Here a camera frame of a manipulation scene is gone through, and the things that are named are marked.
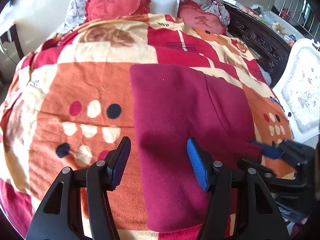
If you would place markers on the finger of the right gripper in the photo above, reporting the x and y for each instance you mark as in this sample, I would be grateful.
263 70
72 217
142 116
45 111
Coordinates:
269 151

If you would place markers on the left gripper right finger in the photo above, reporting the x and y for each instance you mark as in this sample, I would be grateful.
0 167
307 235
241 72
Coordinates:
257 215

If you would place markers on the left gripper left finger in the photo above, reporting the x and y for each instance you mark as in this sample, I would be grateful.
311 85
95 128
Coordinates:
59 214

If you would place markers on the maroon sweater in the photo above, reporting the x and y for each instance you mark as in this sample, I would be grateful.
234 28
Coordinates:
170 105

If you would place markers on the white ornate chair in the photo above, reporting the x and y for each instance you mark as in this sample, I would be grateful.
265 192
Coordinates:
298 89

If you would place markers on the dark carved wooden cabinet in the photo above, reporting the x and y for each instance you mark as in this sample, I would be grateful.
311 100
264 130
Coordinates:
272 51

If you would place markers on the orange red patterned blanket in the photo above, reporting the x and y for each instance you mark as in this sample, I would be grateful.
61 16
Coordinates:
71 102

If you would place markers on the metal stair railing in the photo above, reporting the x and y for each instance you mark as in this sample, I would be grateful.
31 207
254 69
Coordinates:
301 16

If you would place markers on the right red heart pillow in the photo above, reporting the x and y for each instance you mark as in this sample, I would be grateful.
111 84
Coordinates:
191 13

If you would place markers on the red heart pillow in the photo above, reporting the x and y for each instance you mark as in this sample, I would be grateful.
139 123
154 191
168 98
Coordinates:
191 13
110 9

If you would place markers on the white pillow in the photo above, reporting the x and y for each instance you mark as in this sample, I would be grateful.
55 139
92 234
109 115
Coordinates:
167 7

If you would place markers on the left red heart pillow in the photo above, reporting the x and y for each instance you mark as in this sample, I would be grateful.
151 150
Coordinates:
110 9

